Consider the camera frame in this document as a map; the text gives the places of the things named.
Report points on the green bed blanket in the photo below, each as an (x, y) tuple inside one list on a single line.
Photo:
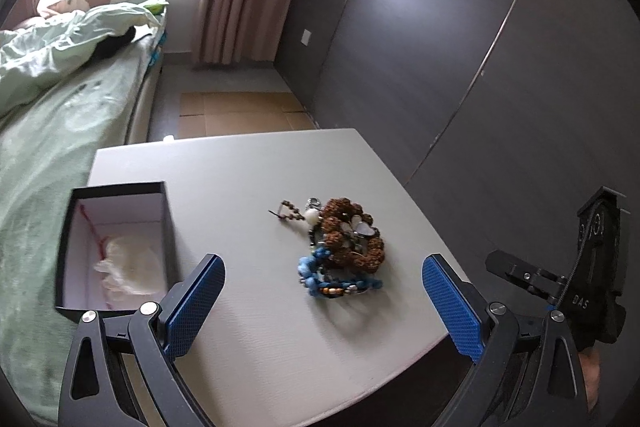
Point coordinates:
[(47, 149)]

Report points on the flattened cardboard on floor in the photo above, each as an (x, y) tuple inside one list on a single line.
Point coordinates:
[(227, 113)]

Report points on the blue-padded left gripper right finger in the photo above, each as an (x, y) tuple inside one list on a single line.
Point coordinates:
[(525, 370)]

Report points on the person's right hand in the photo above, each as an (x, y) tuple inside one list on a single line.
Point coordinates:
[(590, 363)]

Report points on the light green crumpled duvet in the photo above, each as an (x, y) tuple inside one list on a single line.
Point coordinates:
[(34, 59)]

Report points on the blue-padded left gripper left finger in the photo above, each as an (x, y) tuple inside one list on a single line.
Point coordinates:
[(96, 389)]

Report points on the white pearl bead pendant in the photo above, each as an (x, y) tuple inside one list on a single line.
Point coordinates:
[(312, 212)]

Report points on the white wall socket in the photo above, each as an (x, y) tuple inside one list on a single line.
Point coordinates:
[(305, 38)]

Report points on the black square jewelry box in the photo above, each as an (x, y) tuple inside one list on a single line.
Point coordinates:
[(94, 214)]

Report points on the white drawstring pouch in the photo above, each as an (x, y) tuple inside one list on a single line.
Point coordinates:
[(130, 268)]

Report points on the dark grey wardrobe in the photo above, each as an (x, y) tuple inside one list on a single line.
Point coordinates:
[(499, 117)]

